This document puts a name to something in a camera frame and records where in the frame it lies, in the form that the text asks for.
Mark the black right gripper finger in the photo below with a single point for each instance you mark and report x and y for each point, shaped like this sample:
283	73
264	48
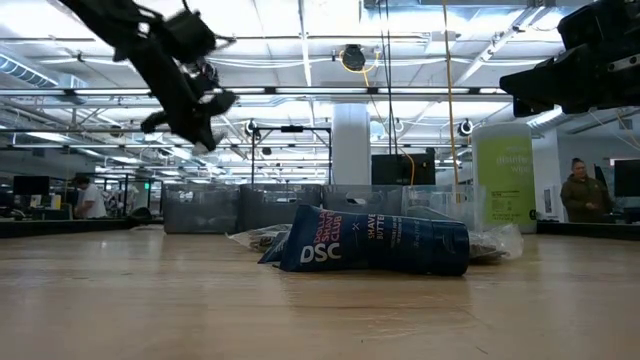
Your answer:
545	85
527	111

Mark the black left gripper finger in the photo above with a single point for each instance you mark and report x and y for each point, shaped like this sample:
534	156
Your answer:
222	102
197	132

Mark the black coil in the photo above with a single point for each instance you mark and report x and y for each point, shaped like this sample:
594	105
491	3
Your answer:
495	245
260	237

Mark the navy DSC shave butter tube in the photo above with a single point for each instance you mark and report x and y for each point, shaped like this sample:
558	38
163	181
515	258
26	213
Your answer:
380	245
272	250

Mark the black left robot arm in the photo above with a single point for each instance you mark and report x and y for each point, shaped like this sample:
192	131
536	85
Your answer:
110	22

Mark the green white wipes canister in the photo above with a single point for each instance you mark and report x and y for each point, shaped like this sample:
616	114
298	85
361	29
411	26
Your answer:
504	175

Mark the grey plastic bin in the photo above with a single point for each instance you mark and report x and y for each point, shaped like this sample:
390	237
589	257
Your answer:
200	207
362	197
275	205

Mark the black dome-shaped object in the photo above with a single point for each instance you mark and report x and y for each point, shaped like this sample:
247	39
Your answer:
141	215

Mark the person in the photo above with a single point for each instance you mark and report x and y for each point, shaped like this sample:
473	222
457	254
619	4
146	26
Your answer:
92	200
582	197

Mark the black framed glass cabinet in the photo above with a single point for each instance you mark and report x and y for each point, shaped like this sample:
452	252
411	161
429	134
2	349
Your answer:
120	200

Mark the black monitor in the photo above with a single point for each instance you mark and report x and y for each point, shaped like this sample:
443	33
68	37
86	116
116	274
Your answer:
627	177
390	170
31	185

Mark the clear plastic bin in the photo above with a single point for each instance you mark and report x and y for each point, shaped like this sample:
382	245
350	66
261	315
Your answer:
450	197

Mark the white square column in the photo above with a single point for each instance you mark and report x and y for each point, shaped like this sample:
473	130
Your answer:
351	145

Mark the black horizontal bar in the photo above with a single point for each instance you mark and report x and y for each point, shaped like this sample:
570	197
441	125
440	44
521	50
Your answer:
60	227

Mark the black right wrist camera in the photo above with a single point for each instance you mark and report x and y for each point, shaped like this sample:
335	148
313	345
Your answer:
585	25

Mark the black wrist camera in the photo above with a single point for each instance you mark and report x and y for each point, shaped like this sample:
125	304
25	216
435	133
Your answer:
585	25
192	37

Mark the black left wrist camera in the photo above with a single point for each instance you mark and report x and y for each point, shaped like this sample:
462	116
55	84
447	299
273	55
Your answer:
192	37

